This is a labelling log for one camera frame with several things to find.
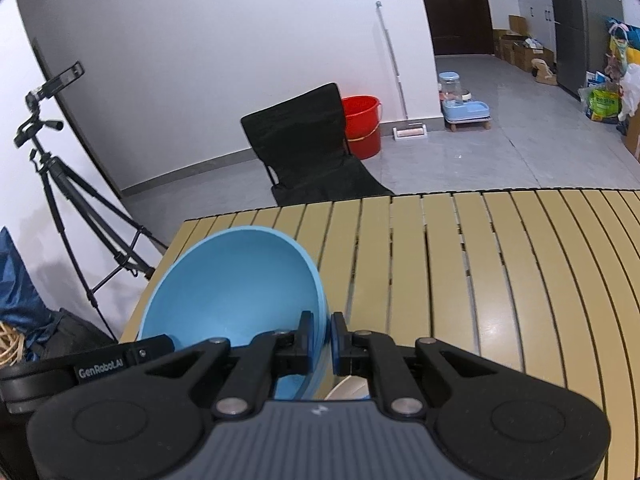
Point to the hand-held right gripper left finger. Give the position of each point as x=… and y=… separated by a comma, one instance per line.
x=309, y=342

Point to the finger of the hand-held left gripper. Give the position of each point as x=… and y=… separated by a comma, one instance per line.
x=150, y=351

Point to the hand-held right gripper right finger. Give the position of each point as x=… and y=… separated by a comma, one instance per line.
x=337, y=345

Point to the cream plate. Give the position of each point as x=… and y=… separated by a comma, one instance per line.
x=350, y=390

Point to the large blue bowl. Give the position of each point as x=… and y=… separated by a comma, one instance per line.
x=235, y=285

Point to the black bag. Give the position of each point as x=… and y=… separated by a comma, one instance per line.
x=70, y=332

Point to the wicker ball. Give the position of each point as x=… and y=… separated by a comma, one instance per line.
x=9, y=345

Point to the blue fabric bag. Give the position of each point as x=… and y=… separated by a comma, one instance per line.
x=20, y=285

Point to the black tripod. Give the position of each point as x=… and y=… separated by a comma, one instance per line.
x=55, y=185

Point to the black folding chair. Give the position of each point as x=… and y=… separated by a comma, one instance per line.
x=300, y=135

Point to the red bucket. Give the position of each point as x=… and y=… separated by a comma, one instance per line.
x=362, y=130

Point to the white flat mop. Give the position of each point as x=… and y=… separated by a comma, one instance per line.
x=410, y=132

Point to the blue pet feeder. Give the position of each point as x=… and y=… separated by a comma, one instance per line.
x=465, y=110

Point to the small open cardboard box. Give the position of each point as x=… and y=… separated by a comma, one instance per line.
x=511, y=50

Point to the small tan object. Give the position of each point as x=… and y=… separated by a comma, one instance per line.
x=545, y=72

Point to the cardboard box with items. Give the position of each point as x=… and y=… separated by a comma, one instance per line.
x=532, y=57

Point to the dark brown door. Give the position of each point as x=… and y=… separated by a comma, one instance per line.
x=455, y=15

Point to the green pet food bag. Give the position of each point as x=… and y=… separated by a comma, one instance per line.
x=604, y=104

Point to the large cardboard box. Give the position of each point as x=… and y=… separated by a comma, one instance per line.
x=633, y=135

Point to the white cabinet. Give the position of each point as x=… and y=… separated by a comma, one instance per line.
x=537, y=10

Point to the white plastic bag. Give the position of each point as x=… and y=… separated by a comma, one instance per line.
x=631, y=87

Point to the grey refrigerator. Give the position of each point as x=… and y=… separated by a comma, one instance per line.
x=575, y=25

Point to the blue gift bag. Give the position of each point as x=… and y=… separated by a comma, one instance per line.
x=625, y=32

